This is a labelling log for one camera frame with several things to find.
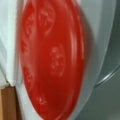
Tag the white divided round tray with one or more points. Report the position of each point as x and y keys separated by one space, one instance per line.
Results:
x=98 y=16

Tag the white paper plate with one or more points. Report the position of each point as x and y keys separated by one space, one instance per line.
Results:
x=111 y=63

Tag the red tomato piece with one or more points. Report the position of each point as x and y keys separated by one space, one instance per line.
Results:
x=52 y=51

